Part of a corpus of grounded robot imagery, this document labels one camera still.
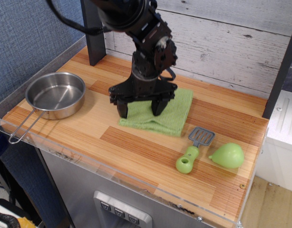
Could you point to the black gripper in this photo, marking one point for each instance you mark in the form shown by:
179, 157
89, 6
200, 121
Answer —
160, 90

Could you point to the green cloth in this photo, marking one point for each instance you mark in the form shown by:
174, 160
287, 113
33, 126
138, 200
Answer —
170, 122

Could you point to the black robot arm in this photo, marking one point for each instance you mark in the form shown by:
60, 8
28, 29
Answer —
151, 76

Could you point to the green grey toy spatula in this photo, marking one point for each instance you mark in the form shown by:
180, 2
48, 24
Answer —
199, 136

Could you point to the green toy pear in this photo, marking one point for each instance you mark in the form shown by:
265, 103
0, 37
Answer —
229, 155

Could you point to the silver button control panel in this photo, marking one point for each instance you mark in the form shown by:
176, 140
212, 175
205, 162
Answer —
114, 213

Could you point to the clear acrylic table guard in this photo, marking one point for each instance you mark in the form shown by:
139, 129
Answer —
142, 161

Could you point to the white side cabinet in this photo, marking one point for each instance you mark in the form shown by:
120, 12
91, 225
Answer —
275, 161

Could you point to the yellow object at bottom left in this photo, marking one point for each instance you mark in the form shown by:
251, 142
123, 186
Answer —
26, 223

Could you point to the dark left shelf post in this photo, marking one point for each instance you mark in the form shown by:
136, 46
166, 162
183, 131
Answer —
95, 44

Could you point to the dark shelf post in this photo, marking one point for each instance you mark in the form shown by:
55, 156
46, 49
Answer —
279, 81
95, 44

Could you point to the steel pan with wire handle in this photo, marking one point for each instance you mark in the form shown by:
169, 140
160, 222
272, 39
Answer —
53, 96

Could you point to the dark right shelf post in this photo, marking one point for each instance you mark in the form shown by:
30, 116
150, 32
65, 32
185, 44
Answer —
279, 81

